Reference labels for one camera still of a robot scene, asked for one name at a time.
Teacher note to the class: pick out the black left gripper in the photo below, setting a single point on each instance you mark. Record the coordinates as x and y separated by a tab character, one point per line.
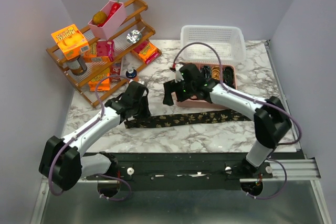
147	112

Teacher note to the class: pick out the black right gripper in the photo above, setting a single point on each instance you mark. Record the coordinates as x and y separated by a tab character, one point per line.
170	87

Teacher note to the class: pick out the black gold floral tie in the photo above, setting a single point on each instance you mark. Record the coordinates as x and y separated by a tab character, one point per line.
171	120

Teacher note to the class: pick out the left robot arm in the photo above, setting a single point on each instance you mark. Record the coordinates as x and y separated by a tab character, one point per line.
64	162

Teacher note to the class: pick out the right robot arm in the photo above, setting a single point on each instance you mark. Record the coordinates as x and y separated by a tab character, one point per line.
271	122

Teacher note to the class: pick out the pink divided organizer box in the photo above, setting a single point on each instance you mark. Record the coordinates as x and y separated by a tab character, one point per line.
194	103

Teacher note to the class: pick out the orange pump bottle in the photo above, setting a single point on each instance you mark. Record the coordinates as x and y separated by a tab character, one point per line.
132	74

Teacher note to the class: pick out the orange box bottom shelf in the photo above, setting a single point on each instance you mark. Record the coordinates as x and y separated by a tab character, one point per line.
101	81

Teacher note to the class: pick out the red small carton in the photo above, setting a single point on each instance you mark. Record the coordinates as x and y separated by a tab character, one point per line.
116	70

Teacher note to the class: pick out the dark blue rolled tie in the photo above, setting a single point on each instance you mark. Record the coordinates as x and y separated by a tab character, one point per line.
206	71

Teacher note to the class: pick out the orange pink box right shelf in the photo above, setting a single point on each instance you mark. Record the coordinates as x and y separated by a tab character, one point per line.
146	52

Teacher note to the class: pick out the wooden tiered shelf rack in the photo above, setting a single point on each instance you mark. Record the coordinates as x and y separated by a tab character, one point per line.
133	9

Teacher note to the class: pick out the pink orange sponge box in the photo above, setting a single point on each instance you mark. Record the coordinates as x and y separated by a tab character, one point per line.
100	51

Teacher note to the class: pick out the black gold rolled tie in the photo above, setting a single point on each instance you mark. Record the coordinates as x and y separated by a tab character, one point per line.
228	76

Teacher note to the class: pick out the silver metal scoop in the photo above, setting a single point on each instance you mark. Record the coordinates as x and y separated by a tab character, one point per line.
135	35

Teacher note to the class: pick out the dark glass jar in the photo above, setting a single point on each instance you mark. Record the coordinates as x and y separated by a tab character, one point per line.
77	65

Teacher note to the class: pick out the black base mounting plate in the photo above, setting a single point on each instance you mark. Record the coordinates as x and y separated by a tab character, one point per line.
186	171

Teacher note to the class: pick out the pink rectangular bin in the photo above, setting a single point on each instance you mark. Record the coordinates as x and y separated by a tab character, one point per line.
112	25

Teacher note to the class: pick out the white perforated plastic basket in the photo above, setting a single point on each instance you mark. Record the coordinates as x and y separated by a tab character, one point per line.
228	41

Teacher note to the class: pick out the orange Scrub Daddy box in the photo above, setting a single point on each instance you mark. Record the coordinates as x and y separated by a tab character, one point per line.
71	41

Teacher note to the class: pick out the brown round fruit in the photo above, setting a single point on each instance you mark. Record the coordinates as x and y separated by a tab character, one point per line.
99	18

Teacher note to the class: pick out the red chili pepper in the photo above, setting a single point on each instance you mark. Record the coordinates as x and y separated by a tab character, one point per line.
113	10

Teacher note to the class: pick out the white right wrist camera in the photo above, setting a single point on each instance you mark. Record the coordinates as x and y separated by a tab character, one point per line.
178	74

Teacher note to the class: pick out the aluminium rail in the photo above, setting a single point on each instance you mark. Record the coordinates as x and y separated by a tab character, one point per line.
296	169

